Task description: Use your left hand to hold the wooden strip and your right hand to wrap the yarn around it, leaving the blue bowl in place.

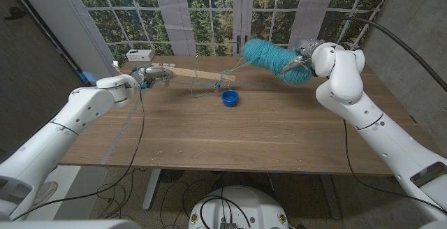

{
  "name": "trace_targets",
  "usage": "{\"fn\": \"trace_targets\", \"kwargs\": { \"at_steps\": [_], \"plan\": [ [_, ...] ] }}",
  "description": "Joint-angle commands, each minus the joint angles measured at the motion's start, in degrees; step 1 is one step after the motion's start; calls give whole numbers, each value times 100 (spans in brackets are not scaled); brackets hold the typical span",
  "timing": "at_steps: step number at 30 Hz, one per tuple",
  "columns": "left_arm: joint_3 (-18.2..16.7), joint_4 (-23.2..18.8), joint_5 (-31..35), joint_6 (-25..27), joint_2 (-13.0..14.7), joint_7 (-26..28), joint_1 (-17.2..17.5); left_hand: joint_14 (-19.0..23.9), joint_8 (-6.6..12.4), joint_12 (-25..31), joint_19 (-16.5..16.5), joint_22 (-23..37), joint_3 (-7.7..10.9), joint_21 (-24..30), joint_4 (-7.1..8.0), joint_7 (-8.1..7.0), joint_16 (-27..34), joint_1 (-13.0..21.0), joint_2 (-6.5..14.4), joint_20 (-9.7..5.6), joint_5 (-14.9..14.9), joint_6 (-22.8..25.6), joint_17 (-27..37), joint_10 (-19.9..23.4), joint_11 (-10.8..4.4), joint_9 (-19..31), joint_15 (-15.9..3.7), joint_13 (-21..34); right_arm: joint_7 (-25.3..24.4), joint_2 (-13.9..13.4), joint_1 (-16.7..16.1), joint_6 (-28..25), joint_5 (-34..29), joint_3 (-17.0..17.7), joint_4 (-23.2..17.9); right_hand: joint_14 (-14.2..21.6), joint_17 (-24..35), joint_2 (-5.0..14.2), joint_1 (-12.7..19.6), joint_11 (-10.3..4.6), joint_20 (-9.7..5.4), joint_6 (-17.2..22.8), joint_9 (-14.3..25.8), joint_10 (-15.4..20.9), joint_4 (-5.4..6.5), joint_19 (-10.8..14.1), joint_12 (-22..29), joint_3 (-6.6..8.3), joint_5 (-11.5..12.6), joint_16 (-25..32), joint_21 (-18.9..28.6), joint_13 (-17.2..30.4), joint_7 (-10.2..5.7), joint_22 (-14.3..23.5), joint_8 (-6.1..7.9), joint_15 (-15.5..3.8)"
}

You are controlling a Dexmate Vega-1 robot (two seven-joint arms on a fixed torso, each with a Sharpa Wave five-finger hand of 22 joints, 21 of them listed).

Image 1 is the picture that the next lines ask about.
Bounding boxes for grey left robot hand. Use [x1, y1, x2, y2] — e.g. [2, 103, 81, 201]
[131, 62, 177, 89]

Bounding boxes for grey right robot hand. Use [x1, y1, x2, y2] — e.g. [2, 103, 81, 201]
[279, 38, 325, 75]

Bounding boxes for teal yarn skein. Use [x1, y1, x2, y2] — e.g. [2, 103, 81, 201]
[190, 38, 314, 99]

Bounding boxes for wooden strip with metal clips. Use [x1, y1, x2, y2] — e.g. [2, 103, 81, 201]
[163, 65, 237, 90]

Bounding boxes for white power strip box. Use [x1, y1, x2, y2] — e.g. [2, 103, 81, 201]
[125, 49, 156, 63]

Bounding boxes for small blue bowl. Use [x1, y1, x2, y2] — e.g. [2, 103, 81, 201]
[220, 89, 240, 108]

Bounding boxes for printed window backdrop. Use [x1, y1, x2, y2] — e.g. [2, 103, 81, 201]
[68, 0, 395, 66]

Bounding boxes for white table leg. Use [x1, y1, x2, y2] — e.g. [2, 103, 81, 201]
[142, 168, 161, 211]

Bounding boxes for grey table leg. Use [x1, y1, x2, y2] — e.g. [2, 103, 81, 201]
[321, 175, 342, 219]

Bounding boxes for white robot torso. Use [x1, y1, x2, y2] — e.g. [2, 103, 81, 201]
[187, 185, 290, 229]

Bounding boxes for grey sneaker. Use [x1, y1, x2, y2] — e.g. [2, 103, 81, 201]
[34, 182, 59, 205]

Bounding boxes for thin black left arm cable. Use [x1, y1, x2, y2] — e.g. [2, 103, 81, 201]
[12, 87, 146, 221]

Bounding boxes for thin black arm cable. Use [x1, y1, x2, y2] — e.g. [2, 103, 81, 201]
[342, 119, 447, 216]
[12, 87, 146, 221]

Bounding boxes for small blue object by wall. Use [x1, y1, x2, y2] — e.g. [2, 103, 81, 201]
[79, 71, 98, 85]

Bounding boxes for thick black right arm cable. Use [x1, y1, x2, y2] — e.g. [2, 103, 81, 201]
[335, 15, 447, 92]

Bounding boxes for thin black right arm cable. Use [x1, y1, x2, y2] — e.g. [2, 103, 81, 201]
[342, 119, 447, 216]

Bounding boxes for tangled black floor cables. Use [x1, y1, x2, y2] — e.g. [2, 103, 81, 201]
[94, 168, 224, 229]

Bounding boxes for black cable on torso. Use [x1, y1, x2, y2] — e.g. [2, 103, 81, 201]
[199, 194, 251, 229]

